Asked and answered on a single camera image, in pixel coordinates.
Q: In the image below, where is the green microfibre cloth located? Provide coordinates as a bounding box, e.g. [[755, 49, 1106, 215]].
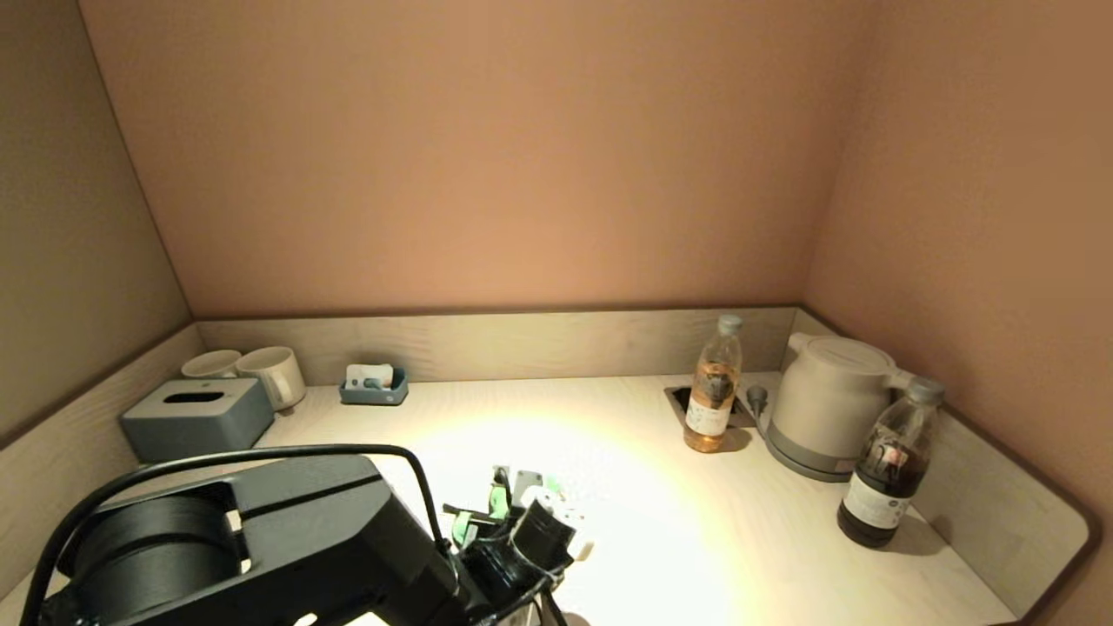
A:
[[448, 472, 568, 547]]

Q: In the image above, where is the small blue sachet tray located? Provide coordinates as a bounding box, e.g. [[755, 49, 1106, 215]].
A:
[[338, 367, 410, 407]]

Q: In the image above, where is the black recessed power socket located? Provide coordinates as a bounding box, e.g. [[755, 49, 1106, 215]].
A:
[[665, 385, 756, 430]]

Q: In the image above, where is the light tea plastic bottle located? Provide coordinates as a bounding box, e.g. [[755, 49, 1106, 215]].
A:
[[683, 315, 744, 454]]

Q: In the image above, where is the white ceramic mug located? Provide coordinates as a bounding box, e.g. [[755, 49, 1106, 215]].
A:
[[236, 346, 307, 411], [181, 350, 243, 380]]

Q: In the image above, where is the grey-blue tissue box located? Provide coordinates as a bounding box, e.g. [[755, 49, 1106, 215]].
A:
[[120, 378, 276, 463]]

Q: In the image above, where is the grey kettle base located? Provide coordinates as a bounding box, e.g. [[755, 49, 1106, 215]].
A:
[[755, 407, 857, 483]]

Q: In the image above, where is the white electric kettle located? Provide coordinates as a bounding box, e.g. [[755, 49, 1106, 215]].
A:
[[769, 333, 912, 464]]

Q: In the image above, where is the dark tea plastic bottle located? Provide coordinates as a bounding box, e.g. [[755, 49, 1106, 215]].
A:
[[837, 376, 945, 549]]

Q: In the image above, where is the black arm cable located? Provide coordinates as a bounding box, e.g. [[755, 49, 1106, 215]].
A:
[[17, 443, 449, 626]]

